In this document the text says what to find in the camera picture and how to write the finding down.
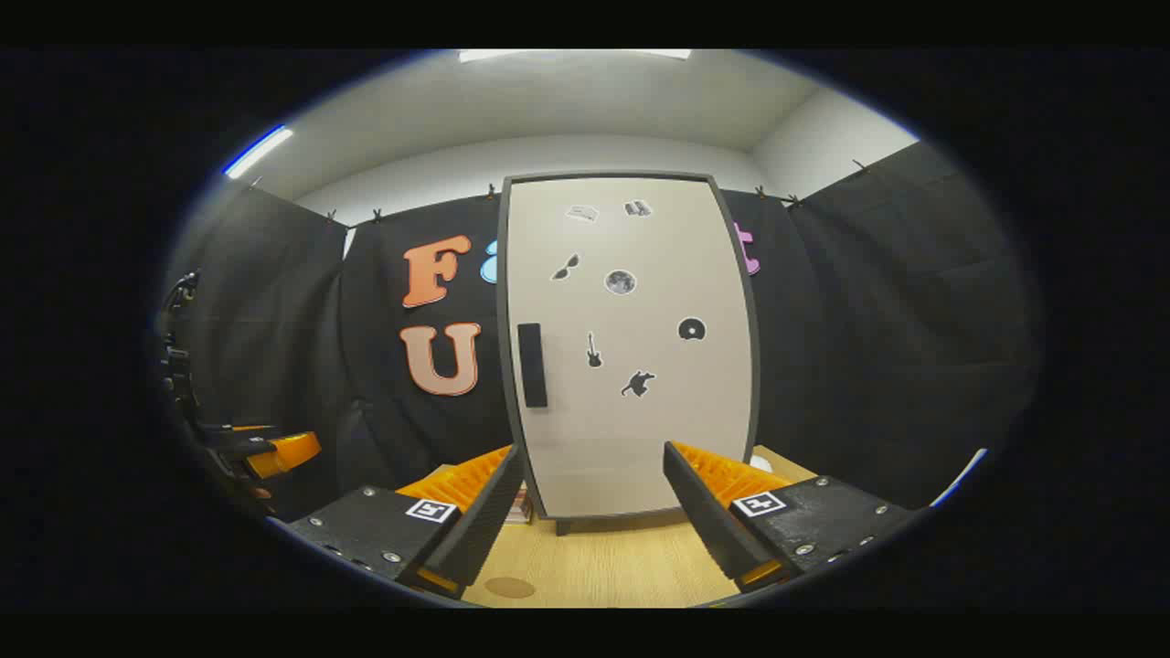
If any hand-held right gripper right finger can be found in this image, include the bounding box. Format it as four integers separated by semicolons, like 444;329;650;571
663;441;924;593

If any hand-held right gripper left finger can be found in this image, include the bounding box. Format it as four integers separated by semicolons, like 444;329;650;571
274;445;527;601

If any dark grey cabinet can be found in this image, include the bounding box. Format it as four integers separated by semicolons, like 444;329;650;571
495;171;761;536

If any black backdrop cloth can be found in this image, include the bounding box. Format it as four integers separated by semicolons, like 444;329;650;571
169;142;1043;522

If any ceiling light strip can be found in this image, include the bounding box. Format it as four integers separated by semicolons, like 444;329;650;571
224;126;295;179

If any row of small cloth clips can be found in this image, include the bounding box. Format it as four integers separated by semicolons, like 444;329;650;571
247;160;869;225

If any black door handle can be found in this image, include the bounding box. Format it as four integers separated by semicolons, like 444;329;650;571
517;323;549;409

